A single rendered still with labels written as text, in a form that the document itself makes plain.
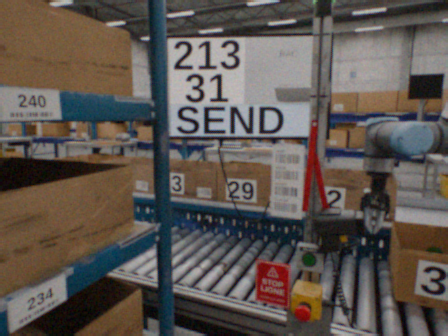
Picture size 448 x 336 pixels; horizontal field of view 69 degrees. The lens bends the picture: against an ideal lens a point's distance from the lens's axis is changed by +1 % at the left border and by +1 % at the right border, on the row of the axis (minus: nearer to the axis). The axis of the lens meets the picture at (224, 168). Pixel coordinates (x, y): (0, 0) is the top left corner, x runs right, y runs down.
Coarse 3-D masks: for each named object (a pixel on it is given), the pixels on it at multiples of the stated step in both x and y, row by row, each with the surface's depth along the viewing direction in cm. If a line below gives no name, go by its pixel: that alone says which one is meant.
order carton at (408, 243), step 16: (400, 224) 124; (416, 224) 121; (400, 240) 124; (416, 240) 122; (432, 240) 120; (400, 256) 99; (416, 256) 97; (432, 256) 95; (400, 272) 99; (416, 272) 98; (400, 288) 100; (432, 304) 97
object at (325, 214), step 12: (324, 216) 77; (336, 216) 76; (348, 216) 75; (360, 216) 75; (324, 228) 77; (336, 228) 76; (348, 228) 75; (360, 228) 74; (324, 240) 79; (336, 240) 78; (324, 252) 79
